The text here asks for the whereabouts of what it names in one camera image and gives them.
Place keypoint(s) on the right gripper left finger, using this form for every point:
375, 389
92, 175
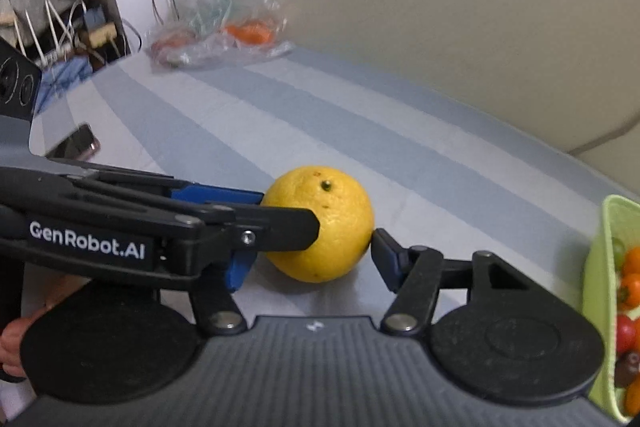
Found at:
115, 341

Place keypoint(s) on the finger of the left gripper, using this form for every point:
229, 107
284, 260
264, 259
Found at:
200, 194
263, 228

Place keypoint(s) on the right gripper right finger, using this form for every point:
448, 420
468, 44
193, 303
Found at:
489, 328

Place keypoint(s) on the large yellow grapefruit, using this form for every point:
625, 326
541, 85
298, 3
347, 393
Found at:
346, 218

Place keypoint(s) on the red round tomato back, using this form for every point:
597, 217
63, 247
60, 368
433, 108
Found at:
625, 334

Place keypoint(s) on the dark tomato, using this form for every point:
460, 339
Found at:
626, 369

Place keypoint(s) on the orange tomato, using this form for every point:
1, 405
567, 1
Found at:
628, 294

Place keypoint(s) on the green tomato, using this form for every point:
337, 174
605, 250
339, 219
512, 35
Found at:
619, 253

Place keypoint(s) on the small orange mandarin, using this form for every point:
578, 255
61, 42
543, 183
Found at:
631, 401

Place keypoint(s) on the person's left hand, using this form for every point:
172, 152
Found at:
11, 338

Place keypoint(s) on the smartphone with pink case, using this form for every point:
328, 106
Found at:
81, 145

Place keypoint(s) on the striped blue white bedsheet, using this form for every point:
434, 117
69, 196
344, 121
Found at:
300, 354

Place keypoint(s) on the light green plastic basket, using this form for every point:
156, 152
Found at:
619, 219

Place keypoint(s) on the clear plastic bag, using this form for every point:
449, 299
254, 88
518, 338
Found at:
212, 33

